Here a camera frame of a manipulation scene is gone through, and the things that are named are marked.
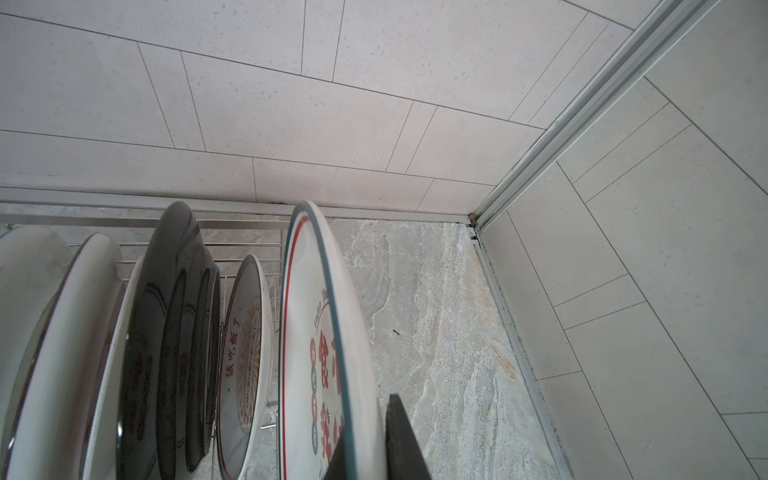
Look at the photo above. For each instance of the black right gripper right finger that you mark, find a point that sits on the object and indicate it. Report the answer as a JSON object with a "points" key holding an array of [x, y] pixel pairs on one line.
{"points": [[404, 457]]}

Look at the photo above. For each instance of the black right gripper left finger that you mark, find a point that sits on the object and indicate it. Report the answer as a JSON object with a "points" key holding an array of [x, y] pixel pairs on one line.
{"points": [[337, 466]]}

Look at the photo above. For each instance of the white plate orange sunburst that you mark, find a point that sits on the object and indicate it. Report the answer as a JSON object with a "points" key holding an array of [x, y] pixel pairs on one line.
{"points": [[34, 260]]}

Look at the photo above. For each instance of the small sunburst plate right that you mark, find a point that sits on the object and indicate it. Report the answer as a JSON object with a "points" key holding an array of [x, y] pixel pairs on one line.
{"points": [[245, 368]]}

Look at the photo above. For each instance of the dark rimmed checkered plate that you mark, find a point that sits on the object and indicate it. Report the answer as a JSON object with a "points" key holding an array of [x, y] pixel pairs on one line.
{"points": [[166, 402]]}

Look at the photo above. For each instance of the white blue striped plate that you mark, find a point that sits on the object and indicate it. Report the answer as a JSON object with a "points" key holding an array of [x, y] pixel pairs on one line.
{"points": [[100, 458]]}

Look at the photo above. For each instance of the white watermelon pattern plate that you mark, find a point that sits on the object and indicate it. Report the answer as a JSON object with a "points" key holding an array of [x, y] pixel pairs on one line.
{"points": [[50, 431]]}

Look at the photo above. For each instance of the metal wire dish rack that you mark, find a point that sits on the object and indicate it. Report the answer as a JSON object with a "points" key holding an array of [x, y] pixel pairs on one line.
{"points": [[229, 241]]}

